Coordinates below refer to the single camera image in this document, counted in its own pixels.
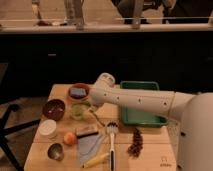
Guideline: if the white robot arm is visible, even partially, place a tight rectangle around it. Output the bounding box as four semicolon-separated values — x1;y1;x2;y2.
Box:
89;73;213;171

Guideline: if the blue sponge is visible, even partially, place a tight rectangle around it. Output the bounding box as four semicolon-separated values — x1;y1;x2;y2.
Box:
70;88;86;98

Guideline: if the green plastic cup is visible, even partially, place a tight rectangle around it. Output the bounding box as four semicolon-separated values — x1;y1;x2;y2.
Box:
71;104;84;120

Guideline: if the green plastic tray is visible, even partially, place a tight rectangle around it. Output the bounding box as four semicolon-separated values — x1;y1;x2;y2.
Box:
119;81;168;128

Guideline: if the white dish brush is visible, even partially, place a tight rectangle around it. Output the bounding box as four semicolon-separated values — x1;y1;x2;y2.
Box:
107;122;118;171

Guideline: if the small block with black bar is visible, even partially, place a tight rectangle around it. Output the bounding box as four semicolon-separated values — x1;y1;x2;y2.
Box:
76;126;99;139

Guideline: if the blue-grey cloth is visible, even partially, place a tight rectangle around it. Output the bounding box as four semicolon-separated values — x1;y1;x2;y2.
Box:
77;134;103;165

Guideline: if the orange fruit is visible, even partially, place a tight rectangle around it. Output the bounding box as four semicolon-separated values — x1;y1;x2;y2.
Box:
63;132;77;146

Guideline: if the brown pine cone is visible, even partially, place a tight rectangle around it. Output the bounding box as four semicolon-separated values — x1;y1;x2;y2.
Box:
127;128;143;158

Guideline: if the yellow banana toy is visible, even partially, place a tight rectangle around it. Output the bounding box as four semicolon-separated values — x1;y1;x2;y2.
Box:
83;153;109;168

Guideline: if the metal cup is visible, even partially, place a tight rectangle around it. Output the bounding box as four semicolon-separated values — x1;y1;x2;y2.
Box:
47;143;64;161

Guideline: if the black office chair base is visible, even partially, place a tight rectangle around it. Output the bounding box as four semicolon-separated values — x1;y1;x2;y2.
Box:
0;104;40;171

